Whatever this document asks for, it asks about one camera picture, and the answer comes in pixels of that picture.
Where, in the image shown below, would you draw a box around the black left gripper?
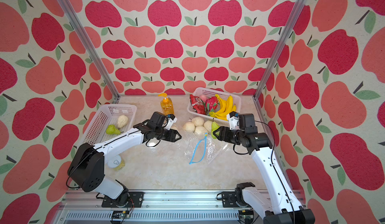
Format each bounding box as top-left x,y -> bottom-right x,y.
155,127 -> 183,141

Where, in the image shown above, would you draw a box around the clear blue zip-top bag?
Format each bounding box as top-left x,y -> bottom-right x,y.
182,132 -> 228,165

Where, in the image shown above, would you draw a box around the cream toy pear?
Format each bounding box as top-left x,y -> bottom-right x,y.
116,115 -> 129,128

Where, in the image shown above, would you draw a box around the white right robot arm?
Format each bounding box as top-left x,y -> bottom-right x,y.
213,112 -> 315,224

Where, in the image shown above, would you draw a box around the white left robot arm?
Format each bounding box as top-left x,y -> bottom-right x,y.
67,112 -> 182,208

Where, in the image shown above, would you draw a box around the cream pear in zip bag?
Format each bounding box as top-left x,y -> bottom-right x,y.
182,121 -> 196,133

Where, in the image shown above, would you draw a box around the red snack bag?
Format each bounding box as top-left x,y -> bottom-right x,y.
189,94 -> 206,115

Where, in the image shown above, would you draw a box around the lower yellow toy banana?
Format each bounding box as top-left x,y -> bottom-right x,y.
209,94 -> 237,120

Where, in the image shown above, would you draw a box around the yellow toy banana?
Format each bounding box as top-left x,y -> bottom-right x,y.
224,95 -> 234,114
209,94 -> 237,120

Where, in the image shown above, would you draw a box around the orange soap pump bottle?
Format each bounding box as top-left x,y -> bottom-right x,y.
158,93 -> 174,115

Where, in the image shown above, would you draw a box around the white plastic fruit basket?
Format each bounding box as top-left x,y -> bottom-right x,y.
187,87 -> 242,126

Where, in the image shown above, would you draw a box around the upper yellow toy banana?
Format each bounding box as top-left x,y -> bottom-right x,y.
224,95 -> 234,114

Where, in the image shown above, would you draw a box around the pink toy dragon fruit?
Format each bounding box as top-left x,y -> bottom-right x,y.
205,96 -> 219,115

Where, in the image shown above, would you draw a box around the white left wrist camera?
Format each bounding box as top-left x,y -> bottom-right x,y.
165,114 -> 177,130

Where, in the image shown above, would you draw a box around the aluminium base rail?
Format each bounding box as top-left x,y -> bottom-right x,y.
53,190 -> 263,224

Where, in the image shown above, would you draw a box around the aluminium right corner post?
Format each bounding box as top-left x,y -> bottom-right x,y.
253,0 -> 307,103

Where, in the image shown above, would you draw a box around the aluminium corner post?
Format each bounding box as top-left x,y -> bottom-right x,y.
57,0 -> 120,103
253,0 -> 307,103

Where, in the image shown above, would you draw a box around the aluminium left corner post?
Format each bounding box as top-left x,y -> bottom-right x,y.
57,0 -> 120,103

